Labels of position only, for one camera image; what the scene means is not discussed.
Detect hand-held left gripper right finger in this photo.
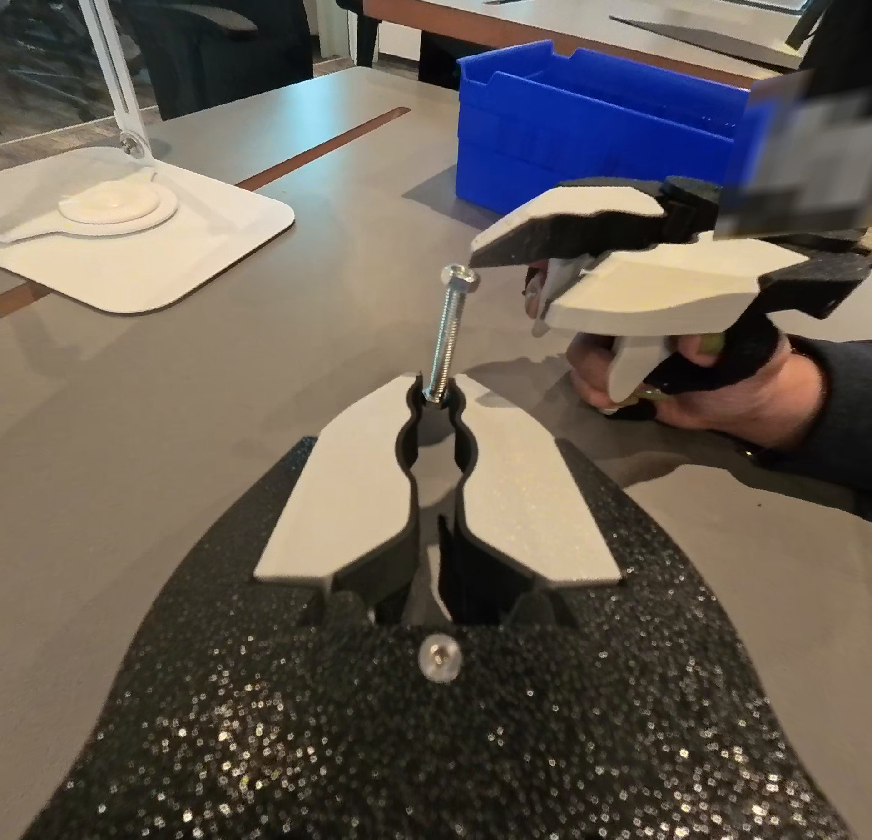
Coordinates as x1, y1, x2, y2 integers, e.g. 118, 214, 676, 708
437, 374, 624, 627

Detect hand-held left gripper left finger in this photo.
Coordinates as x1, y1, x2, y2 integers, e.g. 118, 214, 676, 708
253, 373, 423, 599

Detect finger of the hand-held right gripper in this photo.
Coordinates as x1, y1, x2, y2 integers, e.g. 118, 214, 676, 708
531, 242, 813, 334
470, 178, 713, 270

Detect silver threaded bolt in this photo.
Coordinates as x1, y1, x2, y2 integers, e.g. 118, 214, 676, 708
421, 284, 472, 406

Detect person's right hand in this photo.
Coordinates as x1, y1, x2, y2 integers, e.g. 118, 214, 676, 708
567, 332, 830, 452

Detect blue plastic bin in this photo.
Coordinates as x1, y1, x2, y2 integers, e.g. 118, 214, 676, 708
455, 38, 757, 215

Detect grey table with brown edge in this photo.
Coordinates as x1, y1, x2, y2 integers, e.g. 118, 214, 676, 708
363, 0, 818, 88

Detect white and wood document stand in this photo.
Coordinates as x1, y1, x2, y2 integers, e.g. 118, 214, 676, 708
0, 0, 296, 315

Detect black office chair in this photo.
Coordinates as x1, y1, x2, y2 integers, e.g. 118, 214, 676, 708
109, 0, 316, 122

